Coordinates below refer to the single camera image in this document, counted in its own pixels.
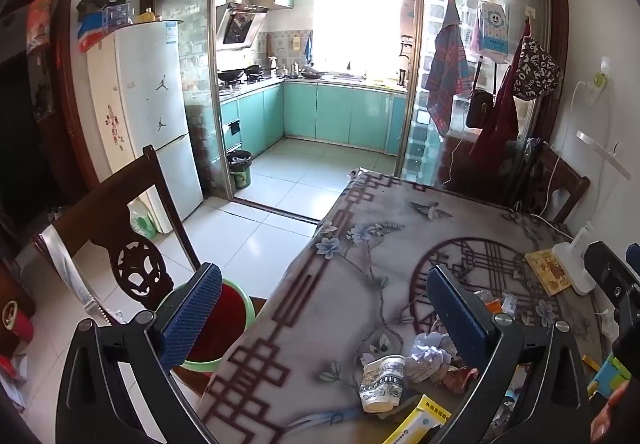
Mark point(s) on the person's right hand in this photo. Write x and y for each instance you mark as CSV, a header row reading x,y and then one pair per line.
x,y
607,416

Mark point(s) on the plaid towel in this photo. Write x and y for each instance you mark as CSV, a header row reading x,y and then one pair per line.
x,y
445,73

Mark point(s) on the dark red garment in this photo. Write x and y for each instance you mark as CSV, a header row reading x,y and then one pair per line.
x,y
502,123

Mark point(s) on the red container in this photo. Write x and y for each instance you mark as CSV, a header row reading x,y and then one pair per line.
x,y
15,326

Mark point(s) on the clear plastic box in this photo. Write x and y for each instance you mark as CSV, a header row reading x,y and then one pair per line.
x,y
119,14

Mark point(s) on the patterned paper cup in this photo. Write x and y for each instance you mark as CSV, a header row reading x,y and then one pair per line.
x,y
382,384

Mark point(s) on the green wall charger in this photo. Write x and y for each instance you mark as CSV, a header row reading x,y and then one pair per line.
x,y
599,84

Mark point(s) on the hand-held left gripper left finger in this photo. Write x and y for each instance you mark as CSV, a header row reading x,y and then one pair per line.
x,y
192,311

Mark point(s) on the dark wooden door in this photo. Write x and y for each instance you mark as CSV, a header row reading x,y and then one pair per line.
x,y
30,123

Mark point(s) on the yellow medicine box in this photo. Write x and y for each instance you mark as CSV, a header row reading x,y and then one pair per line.
x,y
417,421

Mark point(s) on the green bucket with red liner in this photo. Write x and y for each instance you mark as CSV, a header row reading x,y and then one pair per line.
x,y
227,324

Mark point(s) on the red patterned wrapper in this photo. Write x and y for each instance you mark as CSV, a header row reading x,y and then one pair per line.
x,y
457,379

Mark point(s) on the white refrigerator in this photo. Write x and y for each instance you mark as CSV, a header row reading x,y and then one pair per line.
x,y
150,98

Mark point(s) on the black kitchen waste bin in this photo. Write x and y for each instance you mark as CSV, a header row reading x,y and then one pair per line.
x,y
240,168

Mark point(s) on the plain dark wooden chair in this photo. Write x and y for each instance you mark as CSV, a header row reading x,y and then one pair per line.
x,y
555,184

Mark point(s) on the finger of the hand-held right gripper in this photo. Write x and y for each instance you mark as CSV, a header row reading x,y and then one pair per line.
x,y
629,344
612,276

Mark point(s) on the white tissue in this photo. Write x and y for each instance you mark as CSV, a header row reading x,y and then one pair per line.
x,y
425,356

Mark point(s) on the black white patterned bag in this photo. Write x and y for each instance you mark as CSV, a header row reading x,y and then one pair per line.
x,y
537,68

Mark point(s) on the teal lower kitchen cabinets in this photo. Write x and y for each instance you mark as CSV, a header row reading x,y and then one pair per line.
x,y
330,113

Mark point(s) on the red door poster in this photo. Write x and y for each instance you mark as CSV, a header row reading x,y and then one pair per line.
x,y
39,23

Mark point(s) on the yellow stick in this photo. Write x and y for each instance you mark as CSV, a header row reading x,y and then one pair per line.
x,y
591,363

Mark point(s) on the black wok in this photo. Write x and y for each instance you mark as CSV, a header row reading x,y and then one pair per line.
x,y
310,71
231,73
254,69

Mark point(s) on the green blue yellow box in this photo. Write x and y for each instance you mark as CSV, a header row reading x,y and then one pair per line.
x,y
610,374

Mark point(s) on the green detergent bottle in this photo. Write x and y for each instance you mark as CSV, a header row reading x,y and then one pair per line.
x,y
142,221

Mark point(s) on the carved dark wooden chair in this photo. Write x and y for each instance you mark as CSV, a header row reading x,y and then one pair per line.
x,y
140,269

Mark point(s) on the red blue bag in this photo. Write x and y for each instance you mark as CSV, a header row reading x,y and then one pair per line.
x,y
92,33

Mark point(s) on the range hood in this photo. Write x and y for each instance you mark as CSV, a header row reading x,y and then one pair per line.
x,y
240,26

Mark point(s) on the black shoulder bag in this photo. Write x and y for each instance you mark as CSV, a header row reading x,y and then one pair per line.
x,y
480,108

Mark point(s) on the floral printed tablecloth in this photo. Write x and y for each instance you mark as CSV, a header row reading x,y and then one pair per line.
x,y
350,284

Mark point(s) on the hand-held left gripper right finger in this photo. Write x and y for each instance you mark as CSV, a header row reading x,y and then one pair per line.
x,y
457,319

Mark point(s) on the yellow picture board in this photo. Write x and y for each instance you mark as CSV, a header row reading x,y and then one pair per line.
x,y
547,271

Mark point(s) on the dark cloth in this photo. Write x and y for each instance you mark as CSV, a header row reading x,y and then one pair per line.
x,y
97,3

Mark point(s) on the smiley face bib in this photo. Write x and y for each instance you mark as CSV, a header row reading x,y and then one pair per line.
x,y
492,31

